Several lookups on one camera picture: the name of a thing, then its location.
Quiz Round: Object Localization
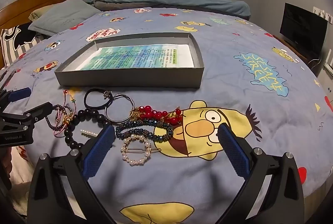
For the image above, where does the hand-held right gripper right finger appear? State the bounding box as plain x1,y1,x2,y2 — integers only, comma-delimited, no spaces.
217,124,305,224

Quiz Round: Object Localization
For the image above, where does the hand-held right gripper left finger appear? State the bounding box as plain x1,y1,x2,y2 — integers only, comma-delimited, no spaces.
27,126,116,224

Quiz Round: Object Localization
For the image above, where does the olive green pillow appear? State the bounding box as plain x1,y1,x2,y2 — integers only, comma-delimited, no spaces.
29,5,56,22

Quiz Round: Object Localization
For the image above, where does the wooden stand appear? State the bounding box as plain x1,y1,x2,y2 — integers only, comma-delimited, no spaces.
273,34,323,63

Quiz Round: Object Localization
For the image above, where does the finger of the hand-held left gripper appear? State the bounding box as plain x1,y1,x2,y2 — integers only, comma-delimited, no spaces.
0,87,32,111
16,102,54,126

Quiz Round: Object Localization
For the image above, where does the dark blue bead bracelet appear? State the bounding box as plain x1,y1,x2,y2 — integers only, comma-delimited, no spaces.
115,118,176,142

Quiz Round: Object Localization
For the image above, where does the black hair tie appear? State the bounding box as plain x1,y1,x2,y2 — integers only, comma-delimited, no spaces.
84,88,115,111

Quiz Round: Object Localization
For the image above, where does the grey cardboard box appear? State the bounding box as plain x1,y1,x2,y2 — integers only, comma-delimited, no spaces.
54,32,205,88

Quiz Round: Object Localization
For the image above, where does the blue duvet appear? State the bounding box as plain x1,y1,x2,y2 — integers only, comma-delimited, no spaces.
81,0,251,19

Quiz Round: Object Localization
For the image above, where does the white wall hook rack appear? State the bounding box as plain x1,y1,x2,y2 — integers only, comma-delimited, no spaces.
313,7,333,24

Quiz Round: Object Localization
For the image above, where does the purple small bead bracelet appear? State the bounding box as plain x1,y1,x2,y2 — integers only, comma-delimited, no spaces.
47,116,68,137

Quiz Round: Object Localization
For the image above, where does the red bead bracelet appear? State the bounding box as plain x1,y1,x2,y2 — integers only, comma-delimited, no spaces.
130,105,183,126

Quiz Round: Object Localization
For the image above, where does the black monitor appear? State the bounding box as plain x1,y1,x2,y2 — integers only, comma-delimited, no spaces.
280,3,328,54

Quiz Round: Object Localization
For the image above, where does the striped black white pillow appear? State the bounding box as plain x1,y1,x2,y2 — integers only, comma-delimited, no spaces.
0,24,40,68

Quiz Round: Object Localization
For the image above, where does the pearl bar hair pin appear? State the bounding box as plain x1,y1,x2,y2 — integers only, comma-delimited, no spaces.
80,129,99,137

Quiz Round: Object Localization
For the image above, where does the blue cartoon printed bed sheet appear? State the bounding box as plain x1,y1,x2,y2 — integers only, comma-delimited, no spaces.
0,7,333,224

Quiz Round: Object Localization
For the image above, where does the round pearl hair clip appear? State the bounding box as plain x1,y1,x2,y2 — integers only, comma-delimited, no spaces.
120,134,162,166

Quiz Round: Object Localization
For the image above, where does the black bead bracelet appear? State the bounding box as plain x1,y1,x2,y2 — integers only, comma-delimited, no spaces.
64,109,112,150

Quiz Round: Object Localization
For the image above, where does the pink cord bracelet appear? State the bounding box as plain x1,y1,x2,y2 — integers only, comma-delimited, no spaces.
53,90,76,127

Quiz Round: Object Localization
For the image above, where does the grey blue pillow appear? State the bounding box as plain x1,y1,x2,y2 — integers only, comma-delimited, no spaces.
28,0,98,36

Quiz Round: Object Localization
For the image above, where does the silver bangle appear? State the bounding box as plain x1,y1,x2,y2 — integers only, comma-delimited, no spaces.
105,94,136,123

